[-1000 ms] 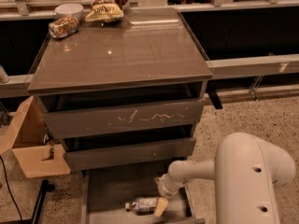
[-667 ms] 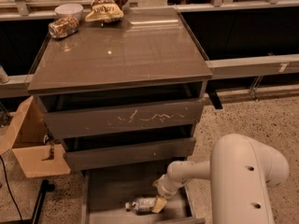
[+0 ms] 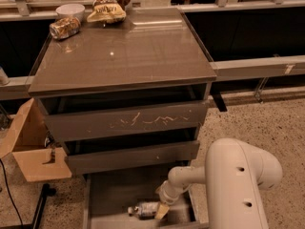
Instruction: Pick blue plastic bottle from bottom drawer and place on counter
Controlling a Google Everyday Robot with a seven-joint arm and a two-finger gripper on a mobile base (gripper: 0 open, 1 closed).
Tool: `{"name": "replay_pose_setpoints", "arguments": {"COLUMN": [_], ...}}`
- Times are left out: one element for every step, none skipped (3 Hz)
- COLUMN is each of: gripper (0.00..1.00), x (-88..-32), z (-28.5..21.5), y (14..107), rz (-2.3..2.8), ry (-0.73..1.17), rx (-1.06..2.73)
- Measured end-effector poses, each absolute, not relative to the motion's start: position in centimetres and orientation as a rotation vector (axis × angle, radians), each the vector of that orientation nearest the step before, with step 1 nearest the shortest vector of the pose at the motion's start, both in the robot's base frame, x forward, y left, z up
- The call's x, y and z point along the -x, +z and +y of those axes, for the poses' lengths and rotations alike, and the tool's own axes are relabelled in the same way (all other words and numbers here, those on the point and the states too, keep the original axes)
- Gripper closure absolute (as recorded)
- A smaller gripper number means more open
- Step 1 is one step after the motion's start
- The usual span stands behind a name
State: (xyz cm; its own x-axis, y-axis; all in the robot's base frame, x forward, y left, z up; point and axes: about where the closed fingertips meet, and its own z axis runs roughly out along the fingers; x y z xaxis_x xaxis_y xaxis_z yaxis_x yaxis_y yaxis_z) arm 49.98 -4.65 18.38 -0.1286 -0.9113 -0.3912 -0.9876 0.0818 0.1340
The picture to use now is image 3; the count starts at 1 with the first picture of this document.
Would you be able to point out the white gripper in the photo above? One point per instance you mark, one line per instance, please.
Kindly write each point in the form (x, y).
(165, 194)

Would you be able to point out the clear plastic water bottle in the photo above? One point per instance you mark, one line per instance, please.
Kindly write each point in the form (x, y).
(144, 209)

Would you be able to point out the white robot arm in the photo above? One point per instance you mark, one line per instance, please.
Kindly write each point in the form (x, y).
(234, 174)

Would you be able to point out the grey bottom drawer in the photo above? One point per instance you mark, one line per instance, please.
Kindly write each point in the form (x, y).
(110, 194)

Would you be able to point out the grey drawer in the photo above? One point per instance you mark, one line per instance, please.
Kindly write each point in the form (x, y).
(130, 151)
(91, 116)
(110, 194)

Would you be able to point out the grey middle drawer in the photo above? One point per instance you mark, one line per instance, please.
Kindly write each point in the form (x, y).
(130, 151)

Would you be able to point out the grey drawer cabinet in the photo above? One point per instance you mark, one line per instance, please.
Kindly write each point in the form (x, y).
(150, 49)

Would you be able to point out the grey top drawer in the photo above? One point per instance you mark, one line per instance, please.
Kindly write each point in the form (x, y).
(91, 116)

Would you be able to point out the black stand leg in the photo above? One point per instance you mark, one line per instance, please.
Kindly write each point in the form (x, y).
(46, 192)

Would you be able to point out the open cardboard box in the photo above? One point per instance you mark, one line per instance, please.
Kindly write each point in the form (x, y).
(25, 140)

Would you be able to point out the metal railing beam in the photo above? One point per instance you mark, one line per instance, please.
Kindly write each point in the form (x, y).
(259, 68)

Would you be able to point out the yellow chip bag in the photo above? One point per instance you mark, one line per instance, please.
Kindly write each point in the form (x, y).
(107, 13)

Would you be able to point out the lying metal can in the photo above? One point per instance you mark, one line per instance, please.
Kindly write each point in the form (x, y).
(64, 28)

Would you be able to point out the white bowl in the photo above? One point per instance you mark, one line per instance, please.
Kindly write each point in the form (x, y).
(71, 10)

